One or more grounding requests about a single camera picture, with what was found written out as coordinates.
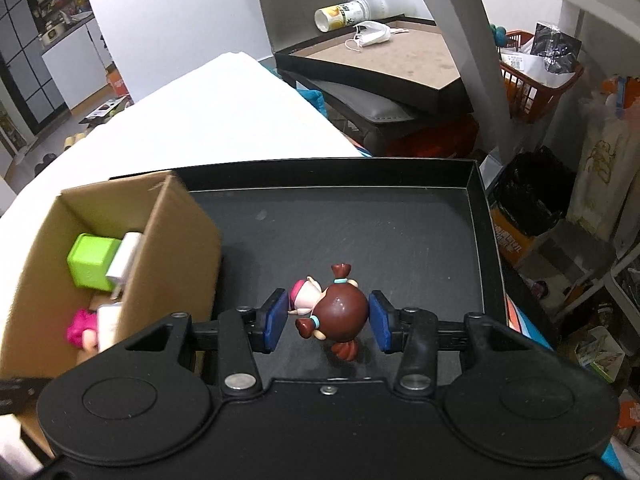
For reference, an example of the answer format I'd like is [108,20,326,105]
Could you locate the magenta bear figurine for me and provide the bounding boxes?
[66,308,101,351]

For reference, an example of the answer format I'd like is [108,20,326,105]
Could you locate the green printed carton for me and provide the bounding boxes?
[575,327,626,383]

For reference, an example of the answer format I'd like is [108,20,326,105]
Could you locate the green block toy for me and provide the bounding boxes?
[67,233,123,292]

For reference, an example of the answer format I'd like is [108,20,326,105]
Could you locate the white kitchen cabinet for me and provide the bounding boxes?
[41,14,115,111]

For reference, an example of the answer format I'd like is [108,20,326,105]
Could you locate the white face mask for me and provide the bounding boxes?
[345,21,408,53]

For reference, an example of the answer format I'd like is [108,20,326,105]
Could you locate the stack of paper cups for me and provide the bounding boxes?
[314,0,401,33]

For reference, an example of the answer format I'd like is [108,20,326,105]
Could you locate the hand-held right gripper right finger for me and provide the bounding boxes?
[369,290,538,395]

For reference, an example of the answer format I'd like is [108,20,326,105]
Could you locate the brown-haired doll figurine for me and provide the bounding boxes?
[290,261,371,361]

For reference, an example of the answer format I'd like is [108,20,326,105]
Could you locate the black plastic packet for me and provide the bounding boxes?
[531,22,583,73]

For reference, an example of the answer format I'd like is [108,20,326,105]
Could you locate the cream tote bag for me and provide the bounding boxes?
[567,92,638,241]

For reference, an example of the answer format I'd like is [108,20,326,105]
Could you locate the black plastic bag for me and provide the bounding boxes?
[492,152,576,237]

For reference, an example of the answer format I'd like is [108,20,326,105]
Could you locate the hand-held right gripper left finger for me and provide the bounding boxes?
[122,287,292,397]

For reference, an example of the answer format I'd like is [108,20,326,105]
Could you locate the orange plastic basket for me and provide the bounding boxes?
[500,30,585,123]

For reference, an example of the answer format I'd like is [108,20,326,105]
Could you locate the orange stool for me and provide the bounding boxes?
[387,117,478,158]

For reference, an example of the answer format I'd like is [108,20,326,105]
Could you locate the black tray with brown base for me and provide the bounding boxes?
[272,17,475,113]

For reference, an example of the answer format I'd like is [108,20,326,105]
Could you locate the black glass-panel door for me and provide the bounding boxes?
[0,0,70,136]

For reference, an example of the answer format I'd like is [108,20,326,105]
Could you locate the grey seat cushion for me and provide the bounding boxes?
[280,67,416,126]

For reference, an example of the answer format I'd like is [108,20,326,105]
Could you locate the orange carton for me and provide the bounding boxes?
[106,67,130,98]

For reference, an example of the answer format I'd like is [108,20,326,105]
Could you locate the orange printed box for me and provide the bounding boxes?
[490,205,538,267]

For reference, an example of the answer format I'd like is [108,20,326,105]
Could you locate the teal cloth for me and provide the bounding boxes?
[295,87,326,116]

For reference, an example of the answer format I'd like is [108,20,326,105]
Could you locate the white block toy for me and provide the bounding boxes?
[106,231,145,297]

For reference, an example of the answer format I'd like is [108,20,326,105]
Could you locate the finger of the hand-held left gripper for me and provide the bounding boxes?
[0,379,50,415]

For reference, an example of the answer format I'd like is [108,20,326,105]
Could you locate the black shallow tray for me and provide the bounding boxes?
[109,157,561,391]

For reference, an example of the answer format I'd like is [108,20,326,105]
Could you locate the white metal shelf frame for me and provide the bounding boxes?
[400,0,640,161]

